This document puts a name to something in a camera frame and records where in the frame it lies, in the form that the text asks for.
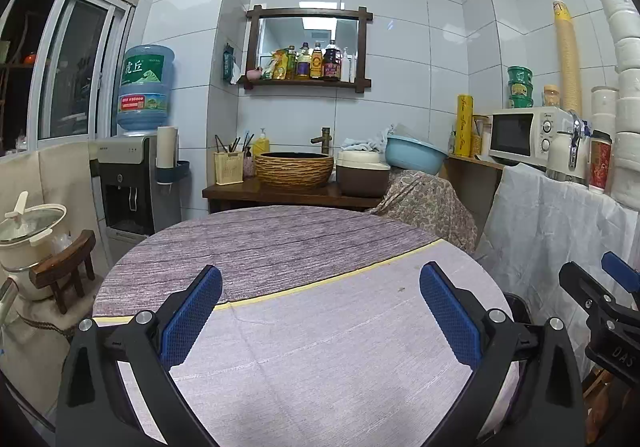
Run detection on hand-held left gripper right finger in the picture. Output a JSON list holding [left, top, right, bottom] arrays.
[[419, 262, 586, 447]]

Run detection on wooden framed mirror shelf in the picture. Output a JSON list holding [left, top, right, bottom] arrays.
[[239, 4, 375, 94]]

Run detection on white microwave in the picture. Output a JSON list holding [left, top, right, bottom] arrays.
[[487, 108, 573, 166]]

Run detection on floral cloth cover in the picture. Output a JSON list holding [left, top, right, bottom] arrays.
[[367, 167, 478, 255]]

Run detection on grey woodgrain table cloth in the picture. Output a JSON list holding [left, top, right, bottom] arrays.
[[92, 206, 443, 320]]

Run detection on sliding window frame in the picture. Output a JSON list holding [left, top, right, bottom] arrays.
[[0, 0, 138, 152]]

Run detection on beige chopstick holder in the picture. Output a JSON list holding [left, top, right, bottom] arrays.
[[214, 152, 246, 186]]

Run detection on wooden cabinet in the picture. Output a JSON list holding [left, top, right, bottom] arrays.
[[440, 154, 506, 238]]

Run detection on light blue plastic basin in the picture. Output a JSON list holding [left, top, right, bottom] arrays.
[[385, 134, 449, 176]]

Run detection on cardboard box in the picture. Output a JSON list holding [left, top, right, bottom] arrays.
[[582, 367, 640, 443]]

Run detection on beige burlap sack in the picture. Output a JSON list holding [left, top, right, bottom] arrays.
[[0, 297, 96, 423]]

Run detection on grey-blue rag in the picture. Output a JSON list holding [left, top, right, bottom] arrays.
[[342, 124, 398, 152]]

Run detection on dark wooden sink table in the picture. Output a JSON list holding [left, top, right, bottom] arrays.
[[202, 177, 385, 214]]

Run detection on dark wall holder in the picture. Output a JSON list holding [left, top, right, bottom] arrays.
[[222, 43, 241, 85]]

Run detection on red patterned tumbler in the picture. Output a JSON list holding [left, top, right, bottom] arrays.
[[589, 129, 613, 192]]

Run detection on black trash bin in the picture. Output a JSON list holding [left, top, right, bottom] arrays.
[[502, 292, 538, 328]]

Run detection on blue water jug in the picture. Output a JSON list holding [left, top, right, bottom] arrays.
[[116, 44, 176, 132]]

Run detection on white plastic sheet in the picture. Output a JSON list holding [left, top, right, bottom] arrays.
[[475, 162, 640, 378]]

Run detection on water dispenser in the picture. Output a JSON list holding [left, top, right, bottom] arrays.
[[90, 134, 183, 258]]

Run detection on yellow cylindrical canister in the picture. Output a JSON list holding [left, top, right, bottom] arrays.
[[456, 94, 474, 158]]

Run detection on short white cup stack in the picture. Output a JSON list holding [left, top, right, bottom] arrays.
[[590, 86, 620, 135]]

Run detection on yellow soap bottle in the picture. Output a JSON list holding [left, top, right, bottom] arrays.
[[252, 128, 272, 158]]

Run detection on woven pattern sink basin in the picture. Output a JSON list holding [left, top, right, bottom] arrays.
[[254, 152, 335, 190]]

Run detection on purple label bottle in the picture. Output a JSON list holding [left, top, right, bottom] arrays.
[[296, 43, 312, 80]]

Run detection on tall stack yellow paper cups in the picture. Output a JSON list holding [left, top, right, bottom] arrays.
[[552, 0, 583, 115]]

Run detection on brass faucet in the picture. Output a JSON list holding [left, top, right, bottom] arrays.
[[311, 127, 333, 155]]

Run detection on small dark wooden stool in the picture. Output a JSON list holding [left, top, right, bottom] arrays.
[[28, 229, 97, 315]]

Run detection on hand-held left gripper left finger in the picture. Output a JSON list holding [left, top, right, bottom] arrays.
[[55, 264, 224, 447]]

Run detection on white kettle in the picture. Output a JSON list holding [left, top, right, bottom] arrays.
[[545, 112, 590, 184]]

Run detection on yellow-green pouch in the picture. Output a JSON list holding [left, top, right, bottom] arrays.
[[262, 49, 288, 80]]

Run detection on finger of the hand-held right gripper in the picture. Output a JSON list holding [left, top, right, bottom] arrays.
[[601, 251, 640, 295], [558, 261, 640, 334]]

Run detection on beige cloth cover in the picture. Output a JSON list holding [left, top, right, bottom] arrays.
[[0, 142, 106, 248]]

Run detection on cream pot with glass lid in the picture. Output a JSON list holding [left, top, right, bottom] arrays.
[[0, 192, 68, 300]]

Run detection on dark soy sauce bottle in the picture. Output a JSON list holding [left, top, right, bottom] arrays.
[[322, 40, 342, 81]]

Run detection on bundle of chopsticks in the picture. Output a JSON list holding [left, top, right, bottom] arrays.
[[215, 132, 256, 154]]

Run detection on tall stack of white bowls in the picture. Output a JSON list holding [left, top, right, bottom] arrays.
[[598, 0, 640, 210]]

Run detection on white cup tube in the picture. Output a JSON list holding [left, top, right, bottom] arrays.
[[155, 126, 180, 182]]

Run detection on brown and cream pot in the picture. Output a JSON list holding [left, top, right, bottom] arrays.
[[335, 150, 391, 198]]

